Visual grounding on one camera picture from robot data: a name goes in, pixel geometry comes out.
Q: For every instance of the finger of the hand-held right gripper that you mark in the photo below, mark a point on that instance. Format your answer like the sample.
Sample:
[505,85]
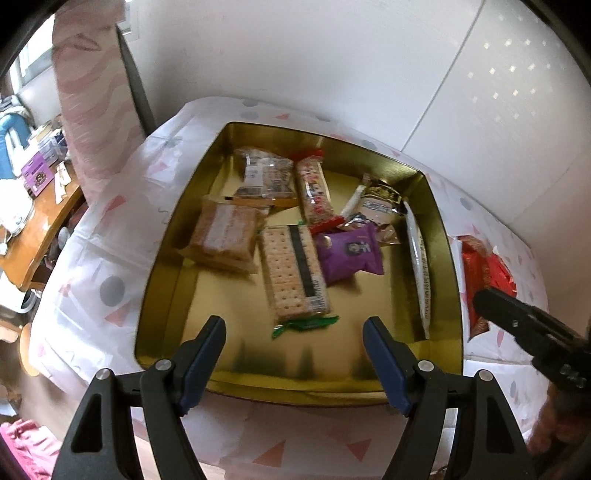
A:
[505,311]

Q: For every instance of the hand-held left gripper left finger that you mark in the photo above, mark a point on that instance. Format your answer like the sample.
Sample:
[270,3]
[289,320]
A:
[203,364]

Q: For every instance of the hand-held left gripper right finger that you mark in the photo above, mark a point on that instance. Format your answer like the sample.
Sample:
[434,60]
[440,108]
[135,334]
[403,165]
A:
[388,364]

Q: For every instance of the red snack packet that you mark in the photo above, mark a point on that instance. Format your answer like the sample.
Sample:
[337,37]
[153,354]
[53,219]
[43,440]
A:
[485,272]

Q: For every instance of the gold metal tin box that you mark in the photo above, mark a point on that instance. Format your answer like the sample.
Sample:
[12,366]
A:
[231,323]

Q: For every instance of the long white snack packet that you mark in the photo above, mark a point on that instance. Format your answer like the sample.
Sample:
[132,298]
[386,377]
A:
[421,272]

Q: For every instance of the purple snack packet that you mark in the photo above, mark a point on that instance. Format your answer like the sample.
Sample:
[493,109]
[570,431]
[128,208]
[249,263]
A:
[351,251]

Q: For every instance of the clear square cracker packet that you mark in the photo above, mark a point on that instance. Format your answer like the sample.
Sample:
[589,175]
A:
[293,272]

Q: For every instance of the tan sandwich cracker packet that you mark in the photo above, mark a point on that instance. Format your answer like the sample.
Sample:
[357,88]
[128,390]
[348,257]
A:
[226,233]

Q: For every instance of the gold and black snack packet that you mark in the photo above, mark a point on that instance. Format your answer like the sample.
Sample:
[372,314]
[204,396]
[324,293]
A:
[378,205]

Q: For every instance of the person's right forearm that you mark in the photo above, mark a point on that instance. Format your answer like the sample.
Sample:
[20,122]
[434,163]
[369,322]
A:
[558,424]

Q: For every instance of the white polka dot tablecloth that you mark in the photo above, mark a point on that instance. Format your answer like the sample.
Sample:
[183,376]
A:
[92,258]

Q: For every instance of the red striped biscuit packet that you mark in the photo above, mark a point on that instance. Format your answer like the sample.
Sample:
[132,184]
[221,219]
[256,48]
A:
[315,191]

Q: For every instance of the pink cloth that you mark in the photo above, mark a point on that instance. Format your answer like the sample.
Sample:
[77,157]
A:
[27,447]

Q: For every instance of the clear nut snack packet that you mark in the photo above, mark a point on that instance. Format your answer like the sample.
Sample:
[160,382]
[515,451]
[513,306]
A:
[268,170]

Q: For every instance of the wooden desk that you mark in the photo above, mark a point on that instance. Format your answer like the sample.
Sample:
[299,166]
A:
[41,221]

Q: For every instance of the purple box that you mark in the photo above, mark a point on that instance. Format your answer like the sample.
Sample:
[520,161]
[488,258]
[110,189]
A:
[37,173]

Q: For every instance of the clear plastic storage box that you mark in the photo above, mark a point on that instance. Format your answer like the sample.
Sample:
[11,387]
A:
[46,145]

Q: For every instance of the pink patterned curtain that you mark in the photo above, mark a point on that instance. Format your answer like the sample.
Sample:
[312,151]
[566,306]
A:
[92,101]

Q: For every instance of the blue object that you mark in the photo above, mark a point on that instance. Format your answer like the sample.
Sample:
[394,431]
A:
[11,138]

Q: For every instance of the dark vertical post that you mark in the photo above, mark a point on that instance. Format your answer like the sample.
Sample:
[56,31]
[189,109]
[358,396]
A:
[136,83]

